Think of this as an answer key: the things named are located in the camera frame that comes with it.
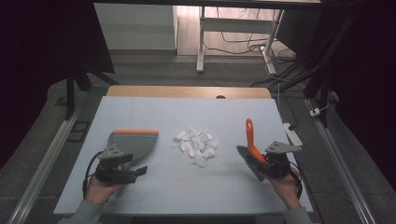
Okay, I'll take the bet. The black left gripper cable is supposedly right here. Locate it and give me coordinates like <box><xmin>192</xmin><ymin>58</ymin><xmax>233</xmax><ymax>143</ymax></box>
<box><xmin>82</xmin><ymin>150</ymin><xmax>105</xmax><ymax>200</ymax></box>

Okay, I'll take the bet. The black floor plate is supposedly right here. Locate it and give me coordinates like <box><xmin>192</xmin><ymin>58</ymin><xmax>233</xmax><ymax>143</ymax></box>
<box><xmin>66</xmin><ymin>120</ymin><xmax>92</xmax><ymax>144</ymax></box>

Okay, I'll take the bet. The person's left hand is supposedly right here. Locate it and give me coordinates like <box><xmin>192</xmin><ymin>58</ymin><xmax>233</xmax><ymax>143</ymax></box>
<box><xmin>84</xmin><ymin>175</ymin><xmax>125</xmax><ymax>206</ymax></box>

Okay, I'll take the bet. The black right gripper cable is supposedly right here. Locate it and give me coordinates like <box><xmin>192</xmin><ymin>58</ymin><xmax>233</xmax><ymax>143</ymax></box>
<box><xmin>288</xmin><ymin>161</ymin><xmax>304</xmax><ymax>201</ymax></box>

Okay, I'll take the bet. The orange brush with grey bristles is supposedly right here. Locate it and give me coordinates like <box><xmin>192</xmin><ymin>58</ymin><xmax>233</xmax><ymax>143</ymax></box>
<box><xmin>235</xmin><ymin>118</ymin><xmax>268</xmax><ymax>182</ymax></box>

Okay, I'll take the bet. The pale blue foam board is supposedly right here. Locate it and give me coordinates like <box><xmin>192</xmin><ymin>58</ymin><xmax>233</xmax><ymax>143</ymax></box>
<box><xmin>53</xmin><ymin>95</ymin><xmax>314</xmax><ymax>217</ymax></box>

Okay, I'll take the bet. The white desk frame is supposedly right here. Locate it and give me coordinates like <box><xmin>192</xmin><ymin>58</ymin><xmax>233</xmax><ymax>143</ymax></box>
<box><xmin>195</xmin><ymin>6</ymin><xmax>286</xmax><ymax>76</ymax></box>

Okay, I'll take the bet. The pile of white paper scraps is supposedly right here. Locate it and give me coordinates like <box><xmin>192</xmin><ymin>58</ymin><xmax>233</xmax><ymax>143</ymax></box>
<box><xmin>170</xmin><ymin>126</ymin><xmax>219</xmax><ymax>168</ymax></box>

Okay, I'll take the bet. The aluminium rail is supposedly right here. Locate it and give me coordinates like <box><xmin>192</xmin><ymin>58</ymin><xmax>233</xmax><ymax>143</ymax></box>
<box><xmin>6</xmin><ymin>105</ymin><xmax>84</xmax><ymax>224</ymax></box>
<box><xmin>306</xmin><ymin>99</ymin><xmax>378</xmax><ymax>224</ymax></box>

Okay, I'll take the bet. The white power strip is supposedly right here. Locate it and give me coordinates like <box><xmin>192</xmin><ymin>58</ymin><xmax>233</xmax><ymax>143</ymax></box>
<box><xmin>282</xmin><ymin>122</ymin><xmax>304</xmax><ymax>147</ymax></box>

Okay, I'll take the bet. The grey dustpan with orange edge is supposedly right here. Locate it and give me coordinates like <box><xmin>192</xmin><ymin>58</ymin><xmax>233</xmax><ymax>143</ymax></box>
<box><xmin>106</xmin><ymin>129</ymin><xmax>160</xmax><ymax>171</ymax></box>

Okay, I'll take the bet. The wooden table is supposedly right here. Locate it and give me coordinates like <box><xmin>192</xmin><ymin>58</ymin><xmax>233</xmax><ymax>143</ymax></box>
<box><xmin>106</xmin><ymin>85</ymin><xmax>273</xmax><ymax>100</ymax></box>

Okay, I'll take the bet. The tangle of floor cables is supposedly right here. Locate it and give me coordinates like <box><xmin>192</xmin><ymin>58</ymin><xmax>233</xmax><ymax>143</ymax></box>
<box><xmin>204</xmin><ymin>7</ymin><xmax>309</xmax><ymax>88</ymax></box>

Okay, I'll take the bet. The black metal stand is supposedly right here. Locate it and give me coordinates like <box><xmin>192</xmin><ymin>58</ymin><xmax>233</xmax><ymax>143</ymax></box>
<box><xmin>64</xmin><ymin>62</ymin><xmax>120</xmax><ymax>121</ymax></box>
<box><xmin>274</xmin><ymin>12</ymin><xmax>359</xmax><ymax>129</ymax></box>

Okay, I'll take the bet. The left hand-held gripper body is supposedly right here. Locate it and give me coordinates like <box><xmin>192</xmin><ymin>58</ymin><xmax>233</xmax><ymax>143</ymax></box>
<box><xmin>94</xmin><ymin>145</ymin><xmax>138</xmax><ymax>185</ymax></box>

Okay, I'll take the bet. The person's right hand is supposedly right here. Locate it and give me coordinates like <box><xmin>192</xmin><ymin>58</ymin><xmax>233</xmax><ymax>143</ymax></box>
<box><xmin>264</xmin><ymin>167</ymin><xmax>303</xmax><ymax>210</ymax></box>

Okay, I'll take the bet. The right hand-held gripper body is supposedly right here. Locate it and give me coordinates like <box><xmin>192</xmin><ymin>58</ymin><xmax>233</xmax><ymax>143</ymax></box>
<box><xmin>264</xmin><ymin>141</ymin><xmax>303</xmax><ymax>179</ymax></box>

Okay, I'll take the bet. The white cabinet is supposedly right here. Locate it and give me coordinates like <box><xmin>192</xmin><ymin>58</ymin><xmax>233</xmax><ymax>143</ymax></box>
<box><xmin>93</xmin><ymin>3</ymin><xmax>179</xmax><ymax>51</ymax></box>

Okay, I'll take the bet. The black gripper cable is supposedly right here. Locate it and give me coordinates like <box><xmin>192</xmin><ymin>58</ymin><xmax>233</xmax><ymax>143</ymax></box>
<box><xmin>288</xmin><ymin>161</ymin><xmax>304</xmax><ymax>201</ymax></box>
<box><xmin>82</xmin><ymin>150</ymin><xmax>105</xmax><ymax>200</ymax></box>

